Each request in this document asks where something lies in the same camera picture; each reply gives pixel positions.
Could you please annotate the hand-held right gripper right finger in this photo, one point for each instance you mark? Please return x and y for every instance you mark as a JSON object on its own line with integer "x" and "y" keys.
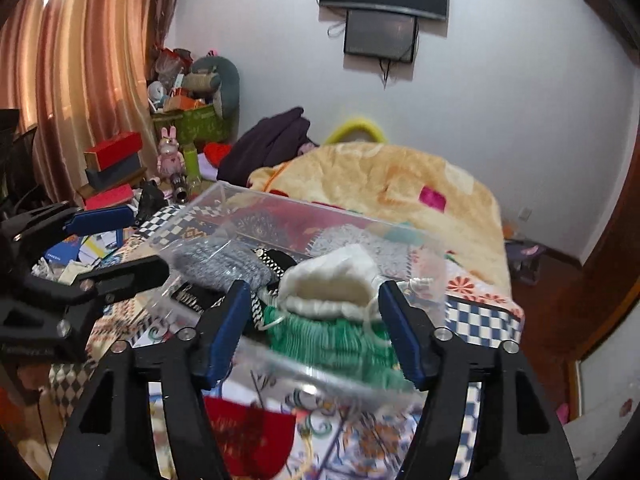
{"x": 400, "y": 335}

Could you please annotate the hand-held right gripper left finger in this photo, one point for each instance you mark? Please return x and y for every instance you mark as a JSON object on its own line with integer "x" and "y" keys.
{"x": 227, "y": 332}

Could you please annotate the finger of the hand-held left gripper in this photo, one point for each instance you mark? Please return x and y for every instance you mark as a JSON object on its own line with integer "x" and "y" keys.
{"x": 127, "y": 274}
{"x": 102, "y": 220}

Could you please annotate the green knitted pouch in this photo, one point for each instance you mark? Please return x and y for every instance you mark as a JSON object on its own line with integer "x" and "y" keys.
{"x": 330, "y": 342}

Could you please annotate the white knitted hat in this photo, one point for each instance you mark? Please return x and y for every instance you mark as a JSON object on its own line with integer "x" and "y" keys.
{"x": 330, "y": 280}

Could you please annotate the clear plastic storage box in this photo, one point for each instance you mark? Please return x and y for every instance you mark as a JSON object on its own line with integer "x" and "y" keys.
{"x": 350, "y": 227}

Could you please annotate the red flat box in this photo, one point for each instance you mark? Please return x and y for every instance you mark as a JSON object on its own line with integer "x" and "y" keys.
{"x": 107, "y": 197}

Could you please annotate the pile of papers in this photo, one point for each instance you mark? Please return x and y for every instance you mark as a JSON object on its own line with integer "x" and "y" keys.
{"x": 85, "y": 252}

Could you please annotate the dark grey box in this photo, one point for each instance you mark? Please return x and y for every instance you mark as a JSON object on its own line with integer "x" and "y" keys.
{"x": 115, "y": 171}

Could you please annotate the black gadget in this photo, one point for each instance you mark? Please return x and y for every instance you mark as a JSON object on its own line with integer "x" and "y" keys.
{"x": 150, "y": 200}

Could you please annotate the grey knitted pouch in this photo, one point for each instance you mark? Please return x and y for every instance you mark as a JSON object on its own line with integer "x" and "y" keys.
{"x": 215, "y": 262}

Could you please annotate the red long box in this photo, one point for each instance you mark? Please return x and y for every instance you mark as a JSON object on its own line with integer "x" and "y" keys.
{"x": 112, "y": 147}

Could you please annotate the dark cylinder flashlight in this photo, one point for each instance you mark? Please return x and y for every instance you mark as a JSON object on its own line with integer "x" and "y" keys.
{"x": 178, "y": 187}

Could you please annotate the black white patterned pouch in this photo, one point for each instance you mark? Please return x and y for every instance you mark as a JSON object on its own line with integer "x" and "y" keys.
{"x": 272, "y": 262}

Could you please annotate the pink bunny doll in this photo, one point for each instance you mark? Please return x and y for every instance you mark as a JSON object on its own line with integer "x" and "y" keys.
{"x": 171, "y": 155}

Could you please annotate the grey teal knitted cloth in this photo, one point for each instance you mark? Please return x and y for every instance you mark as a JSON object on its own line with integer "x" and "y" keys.
{"x": 350, "y": 245}

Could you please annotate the black office chair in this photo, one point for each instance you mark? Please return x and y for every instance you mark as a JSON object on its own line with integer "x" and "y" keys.
{"x": 17, "y": 160}

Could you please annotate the green bottle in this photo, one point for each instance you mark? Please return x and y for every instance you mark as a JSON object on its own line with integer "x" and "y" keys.
{"x": 191, "y": 165}

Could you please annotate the red cloth pouch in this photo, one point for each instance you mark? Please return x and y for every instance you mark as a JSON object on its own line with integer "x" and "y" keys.
{"x": 250, "y": 435}

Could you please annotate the dark patterned pouch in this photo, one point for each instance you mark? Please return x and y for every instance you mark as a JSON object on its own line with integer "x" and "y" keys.
{"x": 265, "y": 227}

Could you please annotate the green storage box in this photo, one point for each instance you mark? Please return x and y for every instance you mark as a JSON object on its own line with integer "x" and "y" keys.
{"x": 192, "y": 125}

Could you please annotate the red cloth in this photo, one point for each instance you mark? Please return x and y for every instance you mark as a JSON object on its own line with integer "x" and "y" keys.
{"x": 219, "y": 152}

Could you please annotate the purple bag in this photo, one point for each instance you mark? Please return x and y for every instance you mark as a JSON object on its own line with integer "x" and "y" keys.
{"x": 522, "y": 255}

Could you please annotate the striped orange curtain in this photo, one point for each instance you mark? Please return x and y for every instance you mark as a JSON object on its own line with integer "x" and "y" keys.
{"x": 85, "y": 60}

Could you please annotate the yellow fleece blanket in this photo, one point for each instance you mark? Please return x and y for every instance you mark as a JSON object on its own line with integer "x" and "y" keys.
{"x": 380, "y": 175}

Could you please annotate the grey green stuffed toy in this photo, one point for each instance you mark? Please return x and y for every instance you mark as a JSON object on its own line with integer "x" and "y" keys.
{"x": 225, "y": 80}

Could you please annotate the purple cloth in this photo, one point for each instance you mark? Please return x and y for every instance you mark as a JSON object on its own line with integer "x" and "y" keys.
{"x": 270, "y": 137}

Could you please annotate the wall socket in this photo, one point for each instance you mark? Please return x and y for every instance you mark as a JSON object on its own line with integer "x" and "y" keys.
{"x": 525, "y": 213}

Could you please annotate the small black wall monitor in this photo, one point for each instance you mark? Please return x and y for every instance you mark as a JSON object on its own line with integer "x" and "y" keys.
{"x": 380, "y": 32}

